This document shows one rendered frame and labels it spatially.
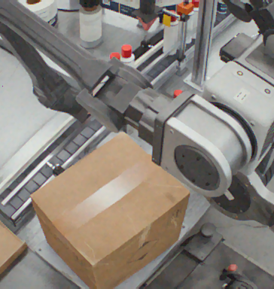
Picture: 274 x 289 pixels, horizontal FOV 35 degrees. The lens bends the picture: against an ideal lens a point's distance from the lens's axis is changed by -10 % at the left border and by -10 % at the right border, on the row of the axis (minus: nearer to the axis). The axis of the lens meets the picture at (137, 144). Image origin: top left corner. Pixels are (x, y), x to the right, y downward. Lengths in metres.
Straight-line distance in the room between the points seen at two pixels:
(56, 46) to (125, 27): 1.08
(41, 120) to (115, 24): 0.55
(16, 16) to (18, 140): 0.79
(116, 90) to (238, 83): 0.22
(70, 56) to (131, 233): 0.42
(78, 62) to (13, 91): 0.94
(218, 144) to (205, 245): 1.30
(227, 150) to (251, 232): 1.68
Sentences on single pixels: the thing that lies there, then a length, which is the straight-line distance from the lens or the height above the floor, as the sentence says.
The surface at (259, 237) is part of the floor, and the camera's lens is 2.38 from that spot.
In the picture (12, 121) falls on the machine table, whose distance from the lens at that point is 1.66.
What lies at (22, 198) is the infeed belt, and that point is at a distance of 1.40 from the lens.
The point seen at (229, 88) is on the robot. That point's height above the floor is 1.53.
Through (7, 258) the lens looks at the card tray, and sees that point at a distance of 1.33.
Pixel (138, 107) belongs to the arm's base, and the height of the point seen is 1.48.
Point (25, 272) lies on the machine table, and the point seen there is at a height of 0.83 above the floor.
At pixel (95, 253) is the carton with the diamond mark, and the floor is 1.12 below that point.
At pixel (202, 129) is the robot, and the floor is 1.50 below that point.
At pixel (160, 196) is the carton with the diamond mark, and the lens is 1.10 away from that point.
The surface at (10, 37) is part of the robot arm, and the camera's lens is 1.05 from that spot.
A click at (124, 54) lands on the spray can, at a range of 1.49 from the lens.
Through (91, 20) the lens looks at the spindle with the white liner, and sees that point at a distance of 1.72.
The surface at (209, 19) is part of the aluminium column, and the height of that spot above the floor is 1.17.
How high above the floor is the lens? 2.06
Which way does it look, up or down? 52 degrees down
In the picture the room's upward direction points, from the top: 2 degrees clockwise
